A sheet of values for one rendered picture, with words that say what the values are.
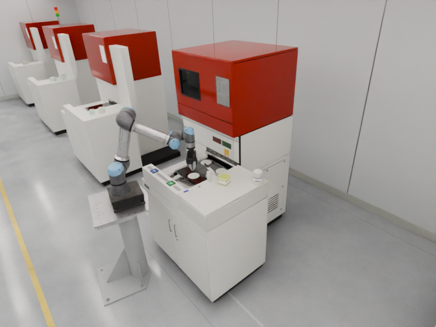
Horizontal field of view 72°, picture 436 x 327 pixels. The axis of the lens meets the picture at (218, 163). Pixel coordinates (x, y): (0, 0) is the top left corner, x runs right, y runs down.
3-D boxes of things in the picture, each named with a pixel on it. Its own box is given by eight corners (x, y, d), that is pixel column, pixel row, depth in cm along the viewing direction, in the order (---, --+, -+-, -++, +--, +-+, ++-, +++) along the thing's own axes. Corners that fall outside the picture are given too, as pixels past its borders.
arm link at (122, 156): (109, 174, 238) (117, 109, 214) (115, 166, 251) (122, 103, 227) (125, 178, 239) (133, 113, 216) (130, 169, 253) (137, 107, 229)
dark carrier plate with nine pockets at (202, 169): (207, 157, 283) (207, 157, 283) (231, 171, 260) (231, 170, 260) (176, 170, 265) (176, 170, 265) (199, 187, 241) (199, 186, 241)
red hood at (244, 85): (234, 96, 336) (233, 39, 307) (292, 114, 281) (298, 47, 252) (178, 113, 296) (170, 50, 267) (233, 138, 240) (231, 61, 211)
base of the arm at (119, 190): (111, 198, 229) (109, 187, 225) (109, 189, 242) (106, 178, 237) (132, 193, 235) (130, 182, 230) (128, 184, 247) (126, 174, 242)
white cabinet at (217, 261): (202, 218, 346) (196, 156, 305) (265, 268, 280) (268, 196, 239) (153, 246, 311) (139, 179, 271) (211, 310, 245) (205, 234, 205)
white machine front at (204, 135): (187, 148, 320) (184, 112, 300) (241, 178, 264) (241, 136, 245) (185, 148, 318) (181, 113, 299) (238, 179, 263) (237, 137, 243)
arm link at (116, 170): (108, 185, 228) (104, 169, 222) (113, 176, 240) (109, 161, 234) (124, 184, 228) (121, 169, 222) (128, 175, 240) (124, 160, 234)
